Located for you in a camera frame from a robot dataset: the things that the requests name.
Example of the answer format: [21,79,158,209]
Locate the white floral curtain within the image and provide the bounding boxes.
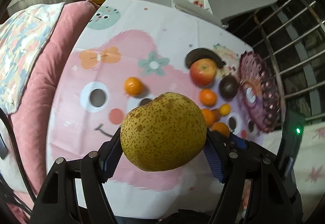
[294,122,325,220]

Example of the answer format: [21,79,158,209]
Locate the red apple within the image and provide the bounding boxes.
[190,58,217,86]

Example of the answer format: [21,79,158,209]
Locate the metal window bars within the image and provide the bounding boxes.
[234,0,324,124]

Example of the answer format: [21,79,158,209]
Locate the large mandarin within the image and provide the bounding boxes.
[211,122,230,137]
[199,89,218,107]

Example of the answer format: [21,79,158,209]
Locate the small mandarin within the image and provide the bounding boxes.
[201,108,215,128]

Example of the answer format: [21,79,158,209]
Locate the small yellow citrus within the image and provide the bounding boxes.
[219,104,231,117]

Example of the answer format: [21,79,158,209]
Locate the cartoon printed tablecloth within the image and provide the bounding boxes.
[46,0,283,219]

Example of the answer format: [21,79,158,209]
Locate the black cable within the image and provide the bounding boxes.
[0,108,38,217]

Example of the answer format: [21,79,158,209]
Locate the blackened banana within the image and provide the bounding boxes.
[184,48,226,69]

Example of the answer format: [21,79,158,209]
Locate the purple glass fruit bowl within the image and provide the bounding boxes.
[238,51,281,133]

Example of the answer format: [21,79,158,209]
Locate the dark avocado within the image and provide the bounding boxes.
[219,74,238,100]

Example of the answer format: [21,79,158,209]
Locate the pink quilt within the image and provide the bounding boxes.
[9,0,99,194]

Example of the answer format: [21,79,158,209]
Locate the brown speckled pear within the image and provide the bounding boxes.
[120,92,207,172]

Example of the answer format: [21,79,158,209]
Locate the lone mandarin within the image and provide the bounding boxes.
[124,77,144,96]

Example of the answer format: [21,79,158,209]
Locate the pastel patchwork blanket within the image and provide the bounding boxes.
[1,2,65,115]

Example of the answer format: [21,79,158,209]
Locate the shrivelled brown orange fruit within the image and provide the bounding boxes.
[211,108,222,122]

